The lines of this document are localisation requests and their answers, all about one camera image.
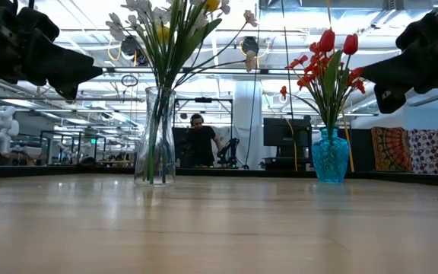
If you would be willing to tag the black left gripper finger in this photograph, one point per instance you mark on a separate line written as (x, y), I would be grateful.
(68, 92)
(74, 68)

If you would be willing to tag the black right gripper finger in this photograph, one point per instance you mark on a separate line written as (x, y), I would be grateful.
(390, 75)
(390, 99)

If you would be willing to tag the red artificial blossom bunch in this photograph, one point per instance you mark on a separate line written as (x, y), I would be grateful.
(316, 68)

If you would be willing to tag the yellow artificial tulip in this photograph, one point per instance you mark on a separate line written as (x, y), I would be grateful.
(162, 33)
(211, 4)

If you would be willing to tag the clear glass vase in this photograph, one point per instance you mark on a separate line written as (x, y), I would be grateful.
(140, 160)

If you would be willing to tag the black background robot arm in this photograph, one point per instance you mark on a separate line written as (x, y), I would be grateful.
(229, 150)

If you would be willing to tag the blue glass vase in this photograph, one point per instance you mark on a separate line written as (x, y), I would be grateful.
(331, 160)

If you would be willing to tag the orange mandala cloth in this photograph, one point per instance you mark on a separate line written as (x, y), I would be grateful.
(390, 148)

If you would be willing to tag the purple dotted cloth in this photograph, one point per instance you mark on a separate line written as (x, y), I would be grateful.
(432, 148)

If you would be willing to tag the black computer monitor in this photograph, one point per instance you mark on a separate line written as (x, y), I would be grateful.
(285, 133)

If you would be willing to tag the person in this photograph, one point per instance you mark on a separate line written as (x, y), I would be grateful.
(202, 144)

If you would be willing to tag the white floral cloth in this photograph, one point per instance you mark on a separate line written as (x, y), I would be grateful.
(226, 133)

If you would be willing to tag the black background rig frame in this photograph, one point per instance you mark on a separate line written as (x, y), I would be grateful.
(204, 99)

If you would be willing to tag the black aluminium table frame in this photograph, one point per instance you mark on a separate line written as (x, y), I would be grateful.
(242, 173)

